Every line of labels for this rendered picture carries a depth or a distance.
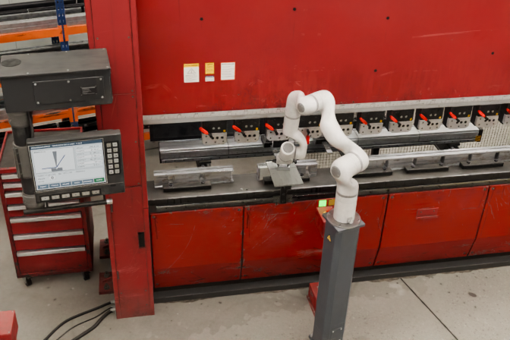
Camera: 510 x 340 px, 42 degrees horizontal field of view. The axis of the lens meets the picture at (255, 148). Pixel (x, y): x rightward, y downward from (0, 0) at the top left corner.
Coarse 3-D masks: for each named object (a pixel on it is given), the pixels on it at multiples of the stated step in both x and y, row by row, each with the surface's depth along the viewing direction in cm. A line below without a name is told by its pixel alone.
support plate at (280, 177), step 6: (270, 162) 420; (270, 168) 414; (294, 168) 415; (270, 174) 409; (276, 174) 409; (282, 174) 409; (288, 174) 410; (294, 174) 410; (276, 180) 403; (282, 180) 404; (288, 180) 404; (294, 180) 404; (300, 180) 404; (276, 186) 399; (282, 186) 400
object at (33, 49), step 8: (80, 40) 555; (24, 48) 531; (32, 48) 533; (40, 48) 530; (48, 48) 531; (56, 48) 534; (72, 48) 537; (80, 48) 537; (88, 48) 537; (0, 56) 518
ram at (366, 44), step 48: (144, 0) 349; (192, 0) 354; (240, 0) 359; (288, 0) 364; (336, 0) 369; (384, 0) 374; (432, 0) 380; (480, 0) 386; (144, 48) 363; (192, 48) 368; (240, 48) 373; (288, 48) 379; (336, 48) 385; (384, 48) 390; (432, 48) 397; (480, 48) 403; (144, 96) 378; (192, 96) 384; (240, 96) 389; (336, 96) 402; (384, 96) 408; (432, 96) 415
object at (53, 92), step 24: (0, 72) 301; (24, 72) 302; (48, 72) 303; (72, 72) 306; (96, 72) 310; (24, 96) 306; (48, 96) 309; (72, 96) 312; (96, 96) 316; (24, 120) 322; (24, 144) 329; (24, 168) 335; (24, 192) 345
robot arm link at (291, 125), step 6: (288, 120) 374; (294, 120) 374; (288, 126) 377; (294, 126) 377; (288, 132) 379; (294, 132) 379; (300, 132) 385; (294, 138) 381; (300, 138) 382; (300, 144) 385; (306, 144) 386; (300, 150) 388; (306, 150) 388; (300, 156) 389
